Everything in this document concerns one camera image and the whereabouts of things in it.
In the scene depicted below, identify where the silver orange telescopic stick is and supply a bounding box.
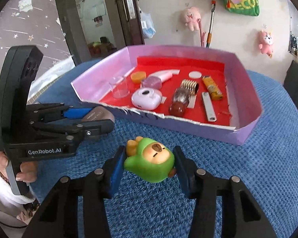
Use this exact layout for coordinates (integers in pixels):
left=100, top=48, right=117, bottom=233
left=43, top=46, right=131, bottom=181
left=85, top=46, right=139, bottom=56
left=205, top=0, right=216, bottom=49

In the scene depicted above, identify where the person's left hand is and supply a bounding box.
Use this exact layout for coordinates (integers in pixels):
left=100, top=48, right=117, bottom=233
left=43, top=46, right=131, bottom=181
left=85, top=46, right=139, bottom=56
left=0, top=151, right=39, bottom=183

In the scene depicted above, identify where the pink rabbit plush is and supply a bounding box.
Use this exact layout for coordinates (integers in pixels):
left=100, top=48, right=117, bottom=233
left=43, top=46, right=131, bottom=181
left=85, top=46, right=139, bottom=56
left=181, top=7, right=201, bottom=32

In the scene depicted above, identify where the gold ribbed cylinder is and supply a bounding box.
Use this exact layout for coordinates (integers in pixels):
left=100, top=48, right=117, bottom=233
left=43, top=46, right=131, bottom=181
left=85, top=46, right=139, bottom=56
left=180, top=79, right=200, bottom=96

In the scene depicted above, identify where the brown wooden door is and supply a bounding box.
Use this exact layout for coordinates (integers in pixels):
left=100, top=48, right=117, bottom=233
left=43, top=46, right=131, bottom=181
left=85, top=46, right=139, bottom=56
left=110, top=0, right=146, bottom=46

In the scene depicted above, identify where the pink nail polish bottle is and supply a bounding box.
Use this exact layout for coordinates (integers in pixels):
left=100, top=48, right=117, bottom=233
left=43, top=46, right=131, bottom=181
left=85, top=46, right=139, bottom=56
left=141, top=71, right=174, bottom=90

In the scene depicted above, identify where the pink white round case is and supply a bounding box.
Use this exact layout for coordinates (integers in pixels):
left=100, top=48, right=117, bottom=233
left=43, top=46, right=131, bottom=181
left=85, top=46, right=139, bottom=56
left=131, top=88, right=163, bottom=110

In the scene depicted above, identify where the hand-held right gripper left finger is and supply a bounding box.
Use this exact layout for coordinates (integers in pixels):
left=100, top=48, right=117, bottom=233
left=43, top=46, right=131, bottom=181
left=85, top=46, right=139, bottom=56
left=21, top=145, right=127, bottom=238

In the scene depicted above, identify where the green bear toy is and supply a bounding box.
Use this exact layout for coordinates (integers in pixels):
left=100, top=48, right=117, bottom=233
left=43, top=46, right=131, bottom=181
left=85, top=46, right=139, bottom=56
left=124, top=136, right=177, bottom=183

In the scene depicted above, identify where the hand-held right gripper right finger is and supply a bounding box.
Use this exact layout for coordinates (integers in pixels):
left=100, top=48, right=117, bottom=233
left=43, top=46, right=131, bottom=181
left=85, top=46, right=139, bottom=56
left=172, top=146, right=279, bottom=238

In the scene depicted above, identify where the silver nail clipper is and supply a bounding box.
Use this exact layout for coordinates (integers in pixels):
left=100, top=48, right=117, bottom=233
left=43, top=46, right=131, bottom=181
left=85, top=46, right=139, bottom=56
left=201, top=92, right=217, bottom=122

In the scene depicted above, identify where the star print curtain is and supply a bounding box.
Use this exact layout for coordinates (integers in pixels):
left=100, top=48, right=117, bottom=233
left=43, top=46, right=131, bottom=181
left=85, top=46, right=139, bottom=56
left=0, top=0, right=72, bottom=100

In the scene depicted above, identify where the white blue plastic bag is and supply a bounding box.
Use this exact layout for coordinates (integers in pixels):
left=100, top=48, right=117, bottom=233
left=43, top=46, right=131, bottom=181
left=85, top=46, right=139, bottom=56
left=139, top=11, right=156, bottom=39

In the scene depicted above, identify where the pink bear plush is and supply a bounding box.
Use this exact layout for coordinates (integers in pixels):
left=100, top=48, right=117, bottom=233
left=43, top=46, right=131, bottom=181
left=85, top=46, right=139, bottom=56
left=257, top=30, right=275, bottom=59

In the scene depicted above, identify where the taupe oval case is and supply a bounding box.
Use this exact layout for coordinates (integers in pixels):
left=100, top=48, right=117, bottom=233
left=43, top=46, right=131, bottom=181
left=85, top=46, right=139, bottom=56
left=81, top=106, right=115, bottom=129

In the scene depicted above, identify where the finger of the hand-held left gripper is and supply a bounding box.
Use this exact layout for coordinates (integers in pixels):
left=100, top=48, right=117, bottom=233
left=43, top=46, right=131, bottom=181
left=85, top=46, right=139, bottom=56
left=30, top=118, right=115, bottom=143
left=27, top=103, right=95, bottom=124

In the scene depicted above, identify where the person's left forearm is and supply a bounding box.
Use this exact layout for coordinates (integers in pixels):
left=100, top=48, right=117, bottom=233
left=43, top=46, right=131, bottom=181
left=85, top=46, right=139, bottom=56
left=0, top=164, right=36, bottom=228

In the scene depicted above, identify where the purple cardboard box red lining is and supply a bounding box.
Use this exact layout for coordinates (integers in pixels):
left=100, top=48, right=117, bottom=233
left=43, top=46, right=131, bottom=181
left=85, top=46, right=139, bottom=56
left=71, top=45, right=263, bottom=145

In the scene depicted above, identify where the clear glass cup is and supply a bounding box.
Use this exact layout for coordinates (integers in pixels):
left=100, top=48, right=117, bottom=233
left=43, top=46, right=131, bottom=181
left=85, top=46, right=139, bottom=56
left=109, top=76, right=130, bottom=99

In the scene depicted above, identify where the pink wall hook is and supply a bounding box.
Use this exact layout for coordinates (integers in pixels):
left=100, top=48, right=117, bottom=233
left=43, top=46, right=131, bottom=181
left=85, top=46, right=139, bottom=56
left=198, top=18, right=207, bottom=47

